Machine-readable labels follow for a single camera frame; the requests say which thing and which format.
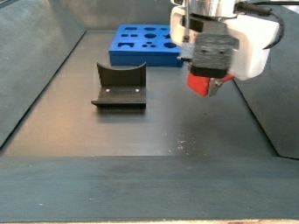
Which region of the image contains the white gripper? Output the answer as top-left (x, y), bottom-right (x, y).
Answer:
top-left (171, 0), bottom-right (280, 96)

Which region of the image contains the red three-prong object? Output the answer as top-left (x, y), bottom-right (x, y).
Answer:
top-left (187, 73), bottom-right (234, 97)

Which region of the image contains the blue foam shape-hole board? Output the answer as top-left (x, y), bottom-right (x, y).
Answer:
top-left (108, 24), bottom-right (183, 67)

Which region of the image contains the black curved cradle fixture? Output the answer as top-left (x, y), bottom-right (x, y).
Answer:
top-left (91, 64), bottom-right (146, 109)

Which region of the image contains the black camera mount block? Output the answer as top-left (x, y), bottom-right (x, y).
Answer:
top-left (182, 15), bottom-right (239, 79)

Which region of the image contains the black cable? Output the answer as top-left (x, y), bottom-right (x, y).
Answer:
top-left (235, 0), bottom-right (299, 51)

